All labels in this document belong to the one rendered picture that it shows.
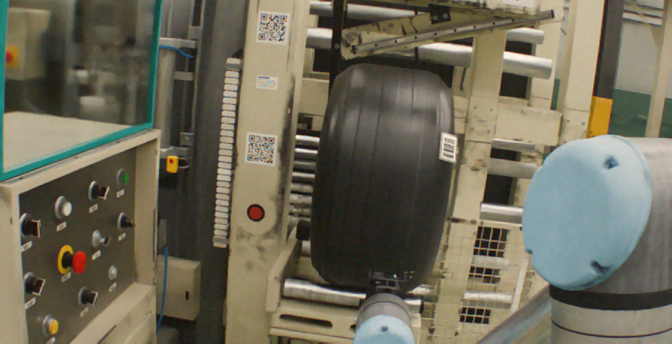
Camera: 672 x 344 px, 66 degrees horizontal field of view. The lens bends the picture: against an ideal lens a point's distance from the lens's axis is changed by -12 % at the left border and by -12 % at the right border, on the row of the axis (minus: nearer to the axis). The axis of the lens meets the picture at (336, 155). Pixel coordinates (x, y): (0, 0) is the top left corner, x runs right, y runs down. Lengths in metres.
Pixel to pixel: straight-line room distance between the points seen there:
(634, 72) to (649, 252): 11.05
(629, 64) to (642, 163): 10.99
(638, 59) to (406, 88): 10.35
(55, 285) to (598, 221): 0.87
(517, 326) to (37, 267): 0.74
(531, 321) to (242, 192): 0.88
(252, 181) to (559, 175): 1.04
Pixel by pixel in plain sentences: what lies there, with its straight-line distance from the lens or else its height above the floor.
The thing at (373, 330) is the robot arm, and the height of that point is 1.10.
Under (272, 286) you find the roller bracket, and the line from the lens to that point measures 1.36.
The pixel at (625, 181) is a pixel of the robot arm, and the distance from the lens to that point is 0.43.
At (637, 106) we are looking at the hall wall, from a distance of 11.47.
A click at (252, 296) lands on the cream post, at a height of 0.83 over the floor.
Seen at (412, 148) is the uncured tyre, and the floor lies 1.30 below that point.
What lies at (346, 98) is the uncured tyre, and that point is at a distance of 1.25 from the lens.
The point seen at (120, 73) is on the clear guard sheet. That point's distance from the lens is 1.13.
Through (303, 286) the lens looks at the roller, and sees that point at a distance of 1.39.
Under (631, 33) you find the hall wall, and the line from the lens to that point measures 11.46.
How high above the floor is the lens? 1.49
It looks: 11 degrees down
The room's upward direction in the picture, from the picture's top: 6 degrees clockwise
